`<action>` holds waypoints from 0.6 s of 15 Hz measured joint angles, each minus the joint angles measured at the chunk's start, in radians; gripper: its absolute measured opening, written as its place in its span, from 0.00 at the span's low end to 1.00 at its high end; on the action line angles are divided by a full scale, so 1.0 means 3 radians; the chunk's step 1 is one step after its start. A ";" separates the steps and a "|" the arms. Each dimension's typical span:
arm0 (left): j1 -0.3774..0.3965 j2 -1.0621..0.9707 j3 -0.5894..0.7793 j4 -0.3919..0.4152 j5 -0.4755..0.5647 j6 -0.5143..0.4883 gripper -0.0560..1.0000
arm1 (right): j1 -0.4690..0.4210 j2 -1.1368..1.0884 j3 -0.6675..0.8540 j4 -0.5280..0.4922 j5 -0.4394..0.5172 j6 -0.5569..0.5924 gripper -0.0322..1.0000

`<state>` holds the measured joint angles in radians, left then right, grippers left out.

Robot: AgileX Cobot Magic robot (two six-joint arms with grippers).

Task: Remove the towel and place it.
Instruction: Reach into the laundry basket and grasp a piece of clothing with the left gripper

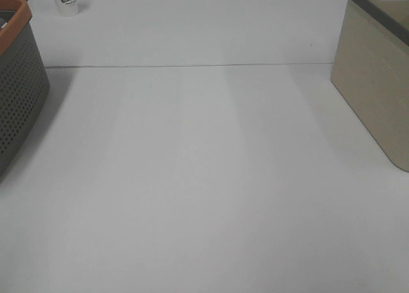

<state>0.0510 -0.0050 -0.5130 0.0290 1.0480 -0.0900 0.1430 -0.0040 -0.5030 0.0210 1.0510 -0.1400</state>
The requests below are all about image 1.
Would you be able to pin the beige storage bin grey rim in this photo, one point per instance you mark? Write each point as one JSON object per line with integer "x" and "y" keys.
{"x": 370, "y": 71}

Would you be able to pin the grey perforated basket orange rim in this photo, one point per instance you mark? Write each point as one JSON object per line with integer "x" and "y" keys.
{"x": 24, "y": 82}

